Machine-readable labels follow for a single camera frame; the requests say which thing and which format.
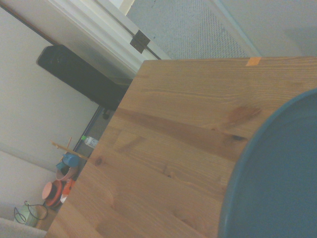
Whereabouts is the green round plate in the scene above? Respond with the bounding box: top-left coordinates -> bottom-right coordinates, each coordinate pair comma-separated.
217,88 -> 317,238

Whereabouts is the light green plate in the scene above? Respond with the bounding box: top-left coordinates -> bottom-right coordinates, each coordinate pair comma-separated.
18,201 -> 41,228

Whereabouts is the clear bottle with green cap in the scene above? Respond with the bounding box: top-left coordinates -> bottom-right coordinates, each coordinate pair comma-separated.
81,134 -> 100,150

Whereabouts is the brass door hinge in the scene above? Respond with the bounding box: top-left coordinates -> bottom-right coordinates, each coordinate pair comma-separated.
129,29 -> 151,55

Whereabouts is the black rectangular box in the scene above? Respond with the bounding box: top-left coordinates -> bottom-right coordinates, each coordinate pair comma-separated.
36,44 -> 133,111

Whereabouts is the wooden stick rack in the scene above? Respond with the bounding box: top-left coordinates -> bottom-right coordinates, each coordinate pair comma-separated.
49,136 -> 90,161

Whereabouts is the blue cup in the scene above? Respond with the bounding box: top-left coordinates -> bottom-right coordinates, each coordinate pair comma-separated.
61,152 -> 80,169

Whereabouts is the orange tape piece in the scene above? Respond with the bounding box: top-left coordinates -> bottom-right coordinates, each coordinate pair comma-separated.
245,57 -> 263,67

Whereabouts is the orange and white object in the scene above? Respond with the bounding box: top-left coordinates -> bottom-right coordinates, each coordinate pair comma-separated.
60,178 -> 76,203

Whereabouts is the pink bowl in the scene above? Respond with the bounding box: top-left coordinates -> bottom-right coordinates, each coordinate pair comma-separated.
55,167 -> 79,182

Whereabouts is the white door frame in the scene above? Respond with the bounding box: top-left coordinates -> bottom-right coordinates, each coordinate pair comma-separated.
47,0 -> 172,80

